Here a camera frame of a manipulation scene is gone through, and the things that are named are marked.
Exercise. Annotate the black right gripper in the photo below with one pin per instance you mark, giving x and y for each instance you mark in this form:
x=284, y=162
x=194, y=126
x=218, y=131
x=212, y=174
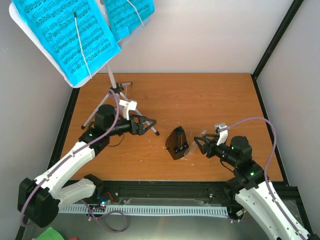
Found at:
x=209, y=143

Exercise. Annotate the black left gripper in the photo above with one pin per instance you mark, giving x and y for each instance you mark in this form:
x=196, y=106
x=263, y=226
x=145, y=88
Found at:
x=140, y=130

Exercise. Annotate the black metronome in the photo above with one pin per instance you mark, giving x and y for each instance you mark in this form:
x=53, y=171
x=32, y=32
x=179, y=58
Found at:
x=176, y=143

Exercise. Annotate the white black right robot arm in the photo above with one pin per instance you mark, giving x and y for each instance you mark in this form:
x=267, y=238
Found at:
x=250, y=187

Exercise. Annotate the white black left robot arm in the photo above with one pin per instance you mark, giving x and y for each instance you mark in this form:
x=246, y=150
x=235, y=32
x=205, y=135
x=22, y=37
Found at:
x=41, y=199

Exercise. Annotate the right blue sheet music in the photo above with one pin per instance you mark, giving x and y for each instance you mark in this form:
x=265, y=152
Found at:
x=127, y=15

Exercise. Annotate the blue sheet music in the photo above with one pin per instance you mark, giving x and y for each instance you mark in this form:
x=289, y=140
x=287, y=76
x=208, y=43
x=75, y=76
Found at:
x=127, y=15
x=99, y=51

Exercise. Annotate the left blue sheet music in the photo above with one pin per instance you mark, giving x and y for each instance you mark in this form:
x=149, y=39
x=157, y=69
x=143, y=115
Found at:
x=99, y=51

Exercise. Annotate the green paper sheet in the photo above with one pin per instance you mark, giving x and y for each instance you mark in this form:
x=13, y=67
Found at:
x=49, y=234

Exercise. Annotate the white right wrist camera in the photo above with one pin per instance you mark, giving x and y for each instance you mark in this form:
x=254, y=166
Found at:
x=221, y=129

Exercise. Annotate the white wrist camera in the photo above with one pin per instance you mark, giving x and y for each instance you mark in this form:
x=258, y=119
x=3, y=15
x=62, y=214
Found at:
x=221, y=129
x=128, y=105

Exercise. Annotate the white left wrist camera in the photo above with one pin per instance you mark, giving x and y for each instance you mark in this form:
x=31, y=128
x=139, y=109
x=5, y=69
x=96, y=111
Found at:
x=128, y=105

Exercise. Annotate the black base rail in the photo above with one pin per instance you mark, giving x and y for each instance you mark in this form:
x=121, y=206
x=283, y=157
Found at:
x=211, y=192

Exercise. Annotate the light blue cable duct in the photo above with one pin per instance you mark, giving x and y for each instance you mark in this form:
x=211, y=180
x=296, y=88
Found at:
x=162, y=211

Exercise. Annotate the black right frame post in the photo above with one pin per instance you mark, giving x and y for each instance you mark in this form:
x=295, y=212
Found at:
x=283, y=26

